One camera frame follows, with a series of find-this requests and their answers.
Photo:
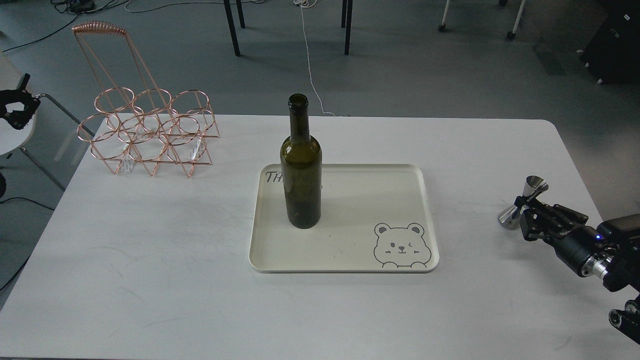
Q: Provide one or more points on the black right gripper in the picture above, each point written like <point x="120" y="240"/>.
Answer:
<point x="564" y="229"/>

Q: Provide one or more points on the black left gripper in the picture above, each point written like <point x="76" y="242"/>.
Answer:
<point x="18" y="106"/>

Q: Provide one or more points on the steel double jigger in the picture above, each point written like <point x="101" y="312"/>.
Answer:
<point x="510" y="217"/>

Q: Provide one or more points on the dark green wine bottle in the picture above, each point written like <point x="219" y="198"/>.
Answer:
<point x="301" y="166"/>

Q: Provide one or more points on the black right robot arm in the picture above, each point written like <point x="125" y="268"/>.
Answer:
<point x="609" y="252"/>

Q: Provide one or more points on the white round chair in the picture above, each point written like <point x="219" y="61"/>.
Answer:
<point x="12" y="139"/>

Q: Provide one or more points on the cream bear serving tray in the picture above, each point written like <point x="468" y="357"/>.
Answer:
<point x="374" y="218"/>

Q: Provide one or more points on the white chair legs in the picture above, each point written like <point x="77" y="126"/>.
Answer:
<point x="470" y="14"/>

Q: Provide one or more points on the black equipment case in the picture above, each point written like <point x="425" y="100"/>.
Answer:
<point x="612" y="55"/>

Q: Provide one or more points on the rose gold wire bottle rack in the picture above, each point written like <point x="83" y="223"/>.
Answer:
<point x="150" y="127"/>

